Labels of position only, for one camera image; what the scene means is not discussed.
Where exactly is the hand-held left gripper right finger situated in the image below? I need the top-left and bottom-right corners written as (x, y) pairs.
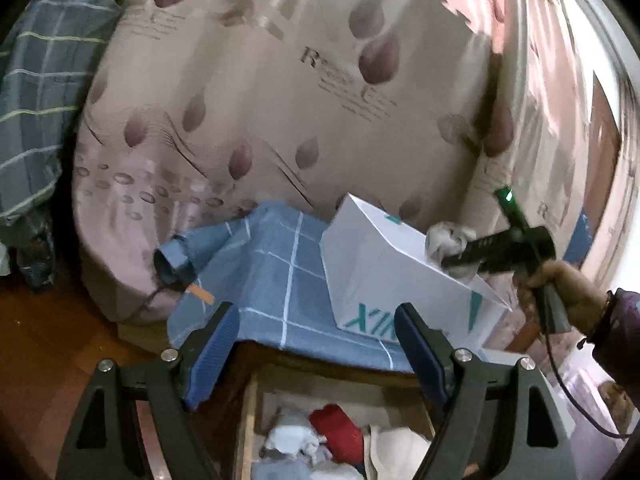
top-left (394, 302), bottom-right (581, 480)

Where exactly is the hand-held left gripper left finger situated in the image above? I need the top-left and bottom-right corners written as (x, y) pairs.
top-left (55, 301), bottom-right (241, 480)

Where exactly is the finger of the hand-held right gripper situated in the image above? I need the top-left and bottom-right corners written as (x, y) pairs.
top-left (440, 232), bottom-right (507, 272)

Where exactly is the pale grey garment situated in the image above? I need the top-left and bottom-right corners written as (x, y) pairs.
top-left (425, 222), bottom-right (479, 281)

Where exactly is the wooden drawer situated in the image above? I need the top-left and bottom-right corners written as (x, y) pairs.
top-left (235, 370), bottom-right (442, 480)

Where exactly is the white cardboard box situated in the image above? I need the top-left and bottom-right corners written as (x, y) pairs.
top-left (320, 192), bottom-right (514, 350)

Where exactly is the cream ribbed garment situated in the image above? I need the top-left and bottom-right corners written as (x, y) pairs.
top-left (364, 425), bottom-right (434, 480)

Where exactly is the red garment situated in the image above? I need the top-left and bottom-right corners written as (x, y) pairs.
top-left (308, 404), bottom-right (369, 477)

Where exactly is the light blue floral sock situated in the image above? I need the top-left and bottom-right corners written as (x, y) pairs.
top-left (250, 455), bottom-right (321, 480)

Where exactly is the person's right forearm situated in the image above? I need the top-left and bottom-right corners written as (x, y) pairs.
top-left (585, 287), bottom-right (640, 378)

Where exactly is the person's right hand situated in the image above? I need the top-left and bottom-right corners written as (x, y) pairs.
top-left (517, 260), bottom-right (607, 332)

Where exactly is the orange tag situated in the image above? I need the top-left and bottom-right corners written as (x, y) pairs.
top-left (187, 282), bottom-right (217, 307)

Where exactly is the blue plaid cloth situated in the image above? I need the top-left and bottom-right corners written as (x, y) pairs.
top-left (152, 201), bottom-right (488, 375)

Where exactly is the brown wooden door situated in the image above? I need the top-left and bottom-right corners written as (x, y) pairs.
top-left (582, 70), bottom-right (624, 241)

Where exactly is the white crumpled garment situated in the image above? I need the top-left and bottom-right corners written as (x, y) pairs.
top-left (262, 421), bottom-right (327, 462)

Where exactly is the dark patterned cloth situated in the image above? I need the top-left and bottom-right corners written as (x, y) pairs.
top-left (9, 209), bottom-right (57, 292)

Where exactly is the leaf print bedsheet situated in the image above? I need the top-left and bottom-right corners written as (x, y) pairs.
top-left (72, 0), bottom-right (593, 323)

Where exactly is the grey plaid blanket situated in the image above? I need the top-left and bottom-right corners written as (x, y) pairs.
top-left (0, 0), bottom-right (126, 227)

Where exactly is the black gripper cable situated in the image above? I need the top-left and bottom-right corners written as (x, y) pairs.
top-left (542, 305), bottom-right (634, 441)

